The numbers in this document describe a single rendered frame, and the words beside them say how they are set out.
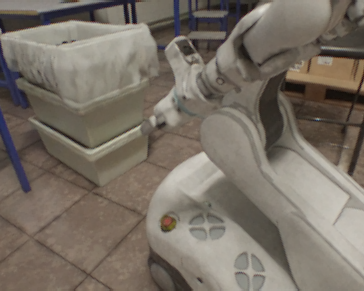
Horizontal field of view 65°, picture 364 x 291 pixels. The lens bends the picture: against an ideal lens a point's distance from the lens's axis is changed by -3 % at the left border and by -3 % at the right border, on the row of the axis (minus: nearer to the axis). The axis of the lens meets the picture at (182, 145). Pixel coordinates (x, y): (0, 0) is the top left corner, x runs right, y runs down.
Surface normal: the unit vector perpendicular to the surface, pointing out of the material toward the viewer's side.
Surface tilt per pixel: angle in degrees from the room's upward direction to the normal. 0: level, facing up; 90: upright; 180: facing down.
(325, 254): 86
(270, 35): 97
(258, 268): 38
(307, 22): 95
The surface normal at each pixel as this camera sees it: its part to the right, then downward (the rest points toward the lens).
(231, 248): 0.43, -0.46
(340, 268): -0.65, 0.36
